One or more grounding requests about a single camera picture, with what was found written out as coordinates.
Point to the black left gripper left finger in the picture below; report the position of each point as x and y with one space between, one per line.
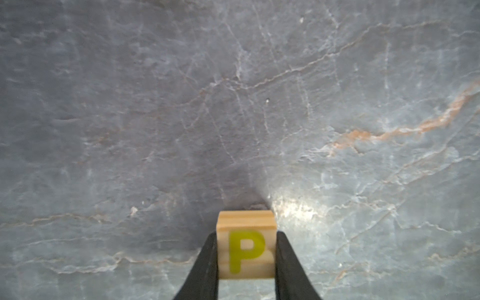
203 280

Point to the wooden block green P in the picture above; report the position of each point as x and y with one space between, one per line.
246 244

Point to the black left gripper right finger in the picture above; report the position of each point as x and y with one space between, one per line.
291 281

